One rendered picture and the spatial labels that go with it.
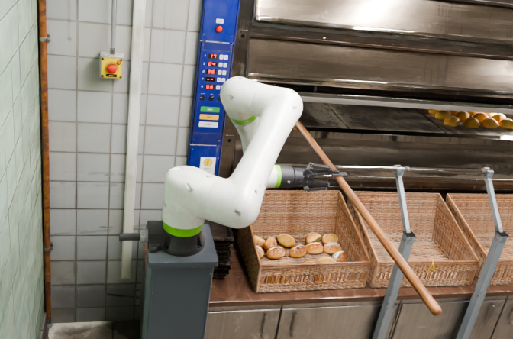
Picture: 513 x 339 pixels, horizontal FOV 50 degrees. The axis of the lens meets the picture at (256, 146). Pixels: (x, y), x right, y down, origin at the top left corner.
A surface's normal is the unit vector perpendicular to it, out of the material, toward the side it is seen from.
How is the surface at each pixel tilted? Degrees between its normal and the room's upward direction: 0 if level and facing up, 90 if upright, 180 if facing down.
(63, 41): 90
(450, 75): 70
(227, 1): 90
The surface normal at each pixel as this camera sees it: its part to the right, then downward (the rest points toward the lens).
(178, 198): -0.33, 0.32
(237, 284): 0.14, -0.90
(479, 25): 0.27, 0.08
